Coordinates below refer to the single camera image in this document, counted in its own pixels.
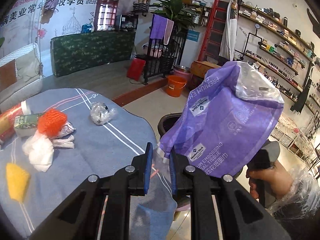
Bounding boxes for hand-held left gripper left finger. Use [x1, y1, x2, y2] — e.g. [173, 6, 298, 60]
[29, 142, 153, 240]

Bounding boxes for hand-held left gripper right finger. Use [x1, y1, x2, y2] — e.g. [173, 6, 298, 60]
[169, 150, 292, 240]

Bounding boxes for purple tissue bag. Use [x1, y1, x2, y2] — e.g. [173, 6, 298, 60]
[157, 61, 285, 178]

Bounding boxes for clear plastic wrapper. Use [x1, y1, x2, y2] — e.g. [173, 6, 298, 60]
[90, 102, 118, 125]

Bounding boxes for white wrapper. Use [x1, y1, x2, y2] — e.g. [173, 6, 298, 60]
[51, 121, 76, 149]

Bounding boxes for orange foam net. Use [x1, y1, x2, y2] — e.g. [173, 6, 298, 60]
[37, 109, 68, 138]

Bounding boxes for white tissue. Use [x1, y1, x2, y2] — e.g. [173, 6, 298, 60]
[22, 130, 54, 172]

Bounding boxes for yellow foam net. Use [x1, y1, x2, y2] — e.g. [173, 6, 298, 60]
[5, 162, 30, 202]

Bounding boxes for person's right hand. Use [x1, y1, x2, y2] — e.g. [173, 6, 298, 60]
[246, 161, 295, 207]

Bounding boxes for blue striped tablecloth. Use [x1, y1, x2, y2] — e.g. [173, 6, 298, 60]
[0, 87, 178, 239]

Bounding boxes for orange bucket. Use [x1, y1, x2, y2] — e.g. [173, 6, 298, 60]
[165, 75, 187, 97]

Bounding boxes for pink basin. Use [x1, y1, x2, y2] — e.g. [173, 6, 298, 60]
[174, 69, 193, 81]

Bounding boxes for red container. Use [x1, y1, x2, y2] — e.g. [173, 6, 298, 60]
[126, 57, 146, 80]

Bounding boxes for wooden box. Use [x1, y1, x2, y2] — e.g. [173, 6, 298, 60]
[190, 60, 222, 79]

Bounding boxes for black metal rack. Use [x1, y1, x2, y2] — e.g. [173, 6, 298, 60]
[144, 34, 188, 84]

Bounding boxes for white hanging cloth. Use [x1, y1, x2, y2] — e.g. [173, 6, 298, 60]
[222, 0, 238, 61]

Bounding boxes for green carton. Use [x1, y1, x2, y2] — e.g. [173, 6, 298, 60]
[14, 113, 45, 137]

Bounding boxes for green patterned counter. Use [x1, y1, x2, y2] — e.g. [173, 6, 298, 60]
[50, 31, 137, 77]

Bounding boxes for red ladder shelf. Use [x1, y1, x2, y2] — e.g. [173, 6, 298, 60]
[199, 0, 234, 62]

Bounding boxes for pink towel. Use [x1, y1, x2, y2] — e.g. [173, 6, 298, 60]
[162, 19, 175, 45]

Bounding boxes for blue sign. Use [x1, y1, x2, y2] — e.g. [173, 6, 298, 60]
[186, 29, 200, 42]

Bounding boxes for white wicker chair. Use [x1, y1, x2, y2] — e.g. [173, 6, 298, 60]
[0, 42, 45, 105]

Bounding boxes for purple towel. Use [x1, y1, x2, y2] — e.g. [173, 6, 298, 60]
[152, 14, 168, 41]

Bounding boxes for red cylinder can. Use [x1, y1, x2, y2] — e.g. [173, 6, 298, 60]
[0, 100, 32, 143]

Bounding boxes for black display box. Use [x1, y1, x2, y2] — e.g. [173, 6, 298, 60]
[115, 14, 139, 32]

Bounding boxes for white cushion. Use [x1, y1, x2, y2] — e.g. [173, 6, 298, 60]
[15, 52, 40, 82]

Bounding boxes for potted green plant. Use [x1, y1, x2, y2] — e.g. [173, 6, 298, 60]
[151, 0, 200, 30]

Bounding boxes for red telephone booth shelf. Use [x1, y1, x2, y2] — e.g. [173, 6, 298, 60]
[94, 0, 120, 32]

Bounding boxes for brown cushion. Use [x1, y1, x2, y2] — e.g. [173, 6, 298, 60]
[0, 60, 18, 93]

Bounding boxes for wall shelves of products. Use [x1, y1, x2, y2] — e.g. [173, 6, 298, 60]
[237, 2, 320, 110]

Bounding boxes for wall poster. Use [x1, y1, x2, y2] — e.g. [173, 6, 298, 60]
[0, 0, 160, 63]

